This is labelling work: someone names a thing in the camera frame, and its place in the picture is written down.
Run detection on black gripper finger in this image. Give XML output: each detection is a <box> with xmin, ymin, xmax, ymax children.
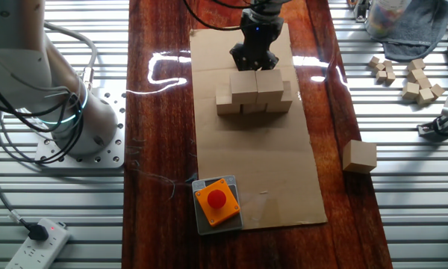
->
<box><xmin>255</xmin><ymin>43</ymin><xmax>280</xmax><ymax>72</ymax></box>
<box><xmin>229</xmin><ymin>42</ymin><xmax>258</xmax><ymax>72</ymax></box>

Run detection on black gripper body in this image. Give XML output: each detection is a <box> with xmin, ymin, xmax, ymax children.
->
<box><xmin>240</xmin><ymin>16</ymin><xmax>285</xmax><ymax>46</ymax></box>

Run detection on large wooden cube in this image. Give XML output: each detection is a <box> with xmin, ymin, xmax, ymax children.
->
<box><xmin>265</xmin><ymin>80</ymin><xmax>294</xmax><ymax>114</ymax></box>
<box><xmin>255</xmin><ymin>68</ymin><xmax>285</xmax><ymax>103</ymax></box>
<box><xmin>342</xmin><ymin>139</ymin><xmax>378</xmax><ymax>175</ymax></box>
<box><xmin>240</xmin><ymin>100</ymin><xmax>268</xmax><ymax>114</ymax></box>
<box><xmin>229</xmin><ymin>69</ymin><xmax>258</xmax><ymax>105</ymax></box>
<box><xmin>215</xmin><ymin>82</ymin><xmax>242</xmax><ymax>116</ymax></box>

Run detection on jar with colourful contents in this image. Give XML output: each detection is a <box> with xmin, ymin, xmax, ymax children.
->
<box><xmin>364</xmin><ymin>0</ymin><xmax>411</xmax><ymax>39</ymax></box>

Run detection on reddish wood grain board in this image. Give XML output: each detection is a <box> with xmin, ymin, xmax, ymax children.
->
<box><xmin>121</xmin><ymin>0</ymin><xmax>393</xmax><ymax>269</ymax></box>

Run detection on silver robot mounting plate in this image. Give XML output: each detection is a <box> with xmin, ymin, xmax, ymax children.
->
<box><xmin>33</xmin><ymin>79</ymin><xmax>127</xmax><ymax>170</ymax></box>

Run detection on orange emergency stop button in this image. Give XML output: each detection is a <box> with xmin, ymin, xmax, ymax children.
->
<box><xmin>194</xmin><ymin>178</ymin><xmax>241</xmax><ymax>228</ymax></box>

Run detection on brown cardboard sheet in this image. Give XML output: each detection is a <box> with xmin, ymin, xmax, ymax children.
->
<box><xmin>189</xmin><ymin>22</ymin><xmax>329</xmax><ymax>231</ymax></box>

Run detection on black power plug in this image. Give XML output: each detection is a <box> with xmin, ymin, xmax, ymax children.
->
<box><xmin>27</xmin><ymin>223</ymin><xmax>50</xmax><ymax>242</ymax></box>

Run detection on white power strip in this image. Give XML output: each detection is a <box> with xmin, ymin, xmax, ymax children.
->
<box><xmin>5</xmin><ymin>217</ymin><xmax>72</xmax><ymax>269</ymax></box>

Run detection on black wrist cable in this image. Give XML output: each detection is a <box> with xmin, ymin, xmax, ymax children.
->
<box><xmin>181</xmin><ymin>0</ymin><xmax>255</xmax><ymax>31</ymax></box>

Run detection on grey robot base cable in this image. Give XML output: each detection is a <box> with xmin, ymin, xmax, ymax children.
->
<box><xmin>40</xmin><ymin>20</ymin><xmax>99</xmax><ymax>91</ymax></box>

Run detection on black cable bundle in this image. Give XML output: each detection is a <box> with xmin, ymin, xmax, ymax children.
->
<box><xmin>0</xmin><ymin>70</ymin><xmax>86</xmax><ymax>166</ymax></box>

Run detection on metal camera stand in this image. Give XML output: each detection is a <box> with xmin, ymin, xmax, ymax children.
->
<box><xmin>417</xmin><ymin>111</ymin><xmax>448</xmax><ymax>142</ymax></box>

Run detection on grey power cord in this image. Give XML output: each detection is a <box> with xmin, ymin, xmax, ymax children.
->
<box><xmin>0</xmin><ymin>123</ymin><xmax>33</xmax><ymax>229</ymax></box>

